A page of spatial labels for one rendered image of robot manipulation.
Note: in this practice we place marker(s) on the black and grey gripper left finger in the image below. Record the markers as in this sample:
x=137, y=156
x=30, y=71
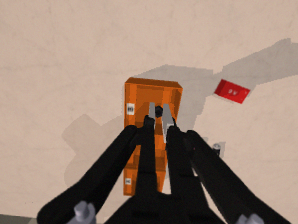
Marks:
x=81, y=202

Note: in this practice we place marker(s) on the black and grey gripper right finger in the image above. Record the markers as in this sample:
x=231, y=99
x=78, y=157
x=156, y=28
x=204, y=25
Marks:
x=235, y=201

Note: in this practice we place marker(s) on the red nine-volt battery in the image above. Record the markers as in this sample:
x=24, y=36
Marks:
x=231, y=91

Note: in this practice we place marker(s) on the black hex nut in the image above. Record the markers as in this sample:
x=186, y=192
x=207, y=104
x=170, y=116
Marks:
x=158, y=111

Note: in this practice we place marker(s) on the orange three-compartment bin rack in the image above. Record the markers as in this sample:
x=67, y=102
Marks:
x=139, y=93

